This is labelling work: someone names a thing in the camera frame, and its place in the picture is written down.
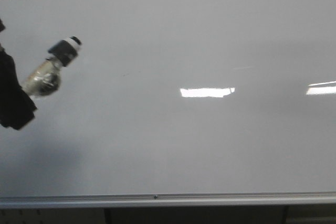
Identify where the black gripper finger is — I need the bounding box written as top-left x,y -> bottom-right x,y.
1,50 -> 37,130

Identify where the white whiteboard with aluminium frame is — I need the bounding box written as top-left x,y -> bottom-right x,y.
1,0 -> 335,209

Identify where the white black whiteboard marker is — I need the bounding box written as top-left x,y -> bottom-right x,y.
22,36 -> 82,98

